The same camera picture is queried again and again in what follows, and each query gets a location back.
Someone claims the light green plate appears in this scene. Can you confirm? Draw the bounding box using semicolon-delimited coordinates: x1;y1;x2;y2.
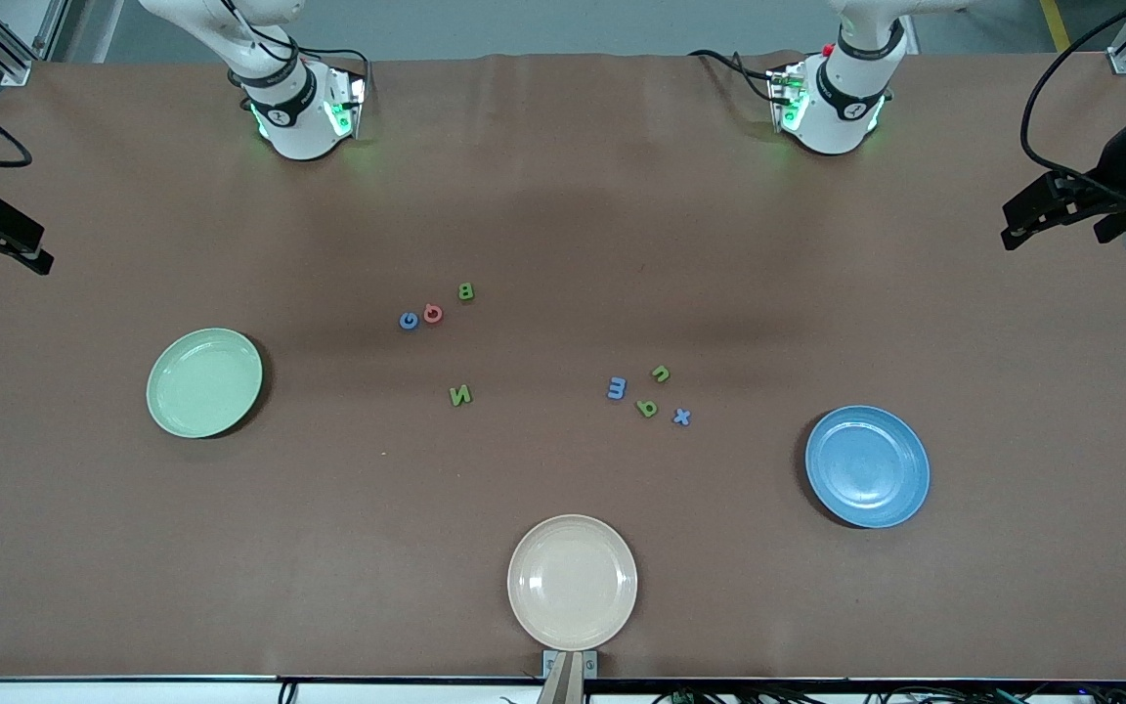
146;328;264;439

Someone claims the blue plate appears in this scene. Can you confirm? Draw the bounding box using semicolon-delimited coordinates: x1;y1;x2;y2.
805;405;931;530

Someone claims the large table cover sheet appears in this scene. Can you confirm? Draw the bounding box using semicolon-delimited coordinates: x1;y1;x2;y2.
0;51;1126;682

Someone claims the beige plate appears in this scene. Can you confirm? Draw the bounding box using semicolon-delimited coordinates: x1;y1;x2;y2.
507;514;639;652

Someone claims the black arm base cable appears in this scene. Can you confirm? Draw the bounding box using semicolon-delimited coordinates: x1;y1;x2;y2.
688;49;781;104
294;44;373;99

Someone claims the grey metal mounting bracket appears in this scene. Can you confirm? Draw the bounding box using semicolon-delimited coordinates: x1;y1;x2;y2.
542;649;599;681

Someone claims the tan camera pole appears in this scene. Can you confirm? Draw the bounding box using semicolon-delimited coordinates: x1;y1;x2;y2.
536;653;585;704

